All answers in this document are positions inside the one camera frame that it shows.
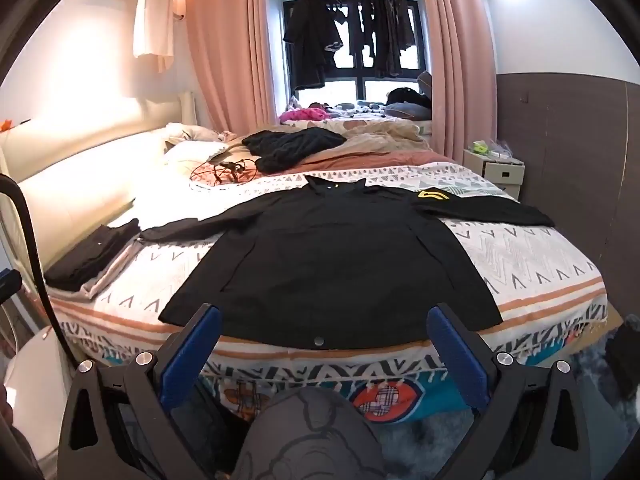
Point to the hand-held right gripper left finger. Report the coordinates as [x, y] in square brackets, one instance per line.
[190, 355]

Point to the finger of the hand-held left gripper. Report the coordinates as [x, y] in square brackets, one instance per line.
[9, 280]

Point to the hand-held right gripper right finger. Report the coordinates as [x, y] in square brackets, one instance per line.
[457, 360]

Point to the black jacket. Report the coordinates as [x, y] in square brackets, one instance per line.
[325, 260]

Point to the folded black clothes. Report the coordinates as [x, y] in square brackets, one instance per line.
[90, 255]

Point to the row of hanging dark clothes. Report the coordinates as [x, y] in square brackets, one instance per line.
[380, 30]

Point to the grey fluffy rug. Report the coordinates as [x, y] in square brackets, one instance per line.
[415, 445]

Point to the grey folded cloth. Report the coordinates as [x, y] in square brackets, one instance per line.
[115, 275]

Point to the white round stool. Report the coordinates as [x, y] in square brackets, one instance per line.
[35, 385]

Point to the bed with patterned sheet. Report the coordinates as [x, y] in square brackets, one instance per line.
[525, 260]

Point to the white padded headboard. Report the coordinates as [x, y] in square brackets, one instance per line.
[90, 170]

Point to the grey printed pants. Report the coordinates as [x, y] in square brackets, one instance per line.
[310, 440]

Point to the orange item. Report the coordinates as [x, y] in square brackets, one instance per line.
[6, 125]

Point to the dark bag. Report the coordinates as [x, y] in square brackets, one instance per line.
[625, 360]

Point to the white nightstand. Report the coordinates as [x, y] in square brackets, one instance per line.
[500, 175]

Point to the white pillow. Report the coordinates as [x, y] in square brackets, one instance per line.
[192, 152]

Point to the green item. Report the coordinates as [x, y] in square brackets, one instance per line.
[480, 149]

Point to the grey plush toy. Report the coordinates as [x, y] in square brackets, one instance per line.
[200, 132]

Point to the black knit garment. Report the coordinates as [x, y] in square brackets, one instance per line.
[290, 147]

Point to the beige duvet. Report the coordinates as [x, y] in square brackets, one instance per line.
[380, 135]

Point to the grey pillow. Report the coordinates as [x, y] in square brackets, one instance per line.
[407, 111]

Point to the magenta cloth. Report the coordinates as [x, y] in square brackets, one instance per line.
[300, 114]

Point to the black cloth bundle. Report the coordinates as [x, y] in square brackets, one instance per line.
[405, 96]

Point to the patterned window seat bedding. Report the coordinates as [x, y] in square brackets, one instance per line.
[350, 110]

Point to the grey upright cushion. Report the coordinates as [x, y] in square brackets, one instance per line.
[425, 84]

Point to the white hanging garment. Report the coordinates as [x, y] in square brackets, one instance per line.
[152, 20]

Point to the pink curtain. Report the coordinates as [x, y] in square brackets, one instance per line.
[455, 60]
[225, 50]

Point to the black hanging coat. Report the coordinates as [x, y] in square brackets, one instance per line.
[310, 40]

